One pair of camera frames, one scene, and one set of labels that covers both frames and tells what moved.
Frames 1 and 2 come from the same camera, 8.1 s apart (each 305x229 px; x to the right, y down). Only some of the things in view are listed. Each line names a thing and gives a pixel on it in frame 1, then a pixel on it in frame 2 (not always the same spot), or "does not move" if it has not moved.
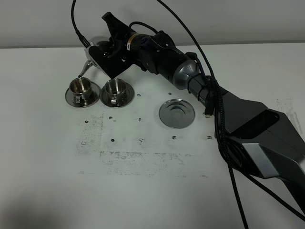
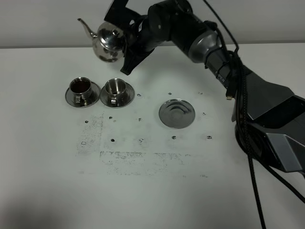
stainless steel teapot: (90, 60) -> (108, 44)
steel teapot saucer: (177, 113) does not move
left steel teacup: (81, 88) does not move
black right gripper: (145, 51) -> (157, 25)
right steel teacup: (116, 88) does not move
